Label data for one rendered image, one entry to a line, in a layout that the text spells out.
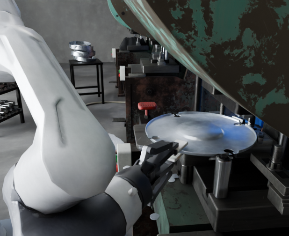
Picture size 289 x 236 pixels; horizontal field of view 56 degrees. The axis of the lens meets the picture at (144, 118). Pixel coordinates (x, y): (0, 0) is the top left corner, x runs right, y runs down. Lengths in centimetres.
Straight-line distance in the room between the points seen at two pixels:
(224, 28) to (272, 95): 6
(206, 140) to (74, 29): 678
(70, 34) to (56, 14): 56
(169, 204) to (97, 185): 39
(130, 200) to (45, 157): 17
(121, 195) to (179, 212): 27
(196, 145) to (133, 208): 28
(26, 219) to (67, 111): 14
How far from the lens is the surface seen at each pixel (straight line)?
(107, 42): 728
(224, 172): 59
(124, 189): 43
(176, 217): 66
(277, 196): 63
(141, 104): 103
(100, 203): 40
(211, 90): 68
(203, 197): 68
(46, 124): 32
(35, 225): 38
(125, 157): 98
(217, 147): 67
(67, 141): 30
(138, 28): 198
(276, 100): 23
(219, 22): 20
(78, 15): 731
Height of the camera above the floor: 107
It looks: 20 degrees down
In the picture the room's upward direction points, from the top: straight up
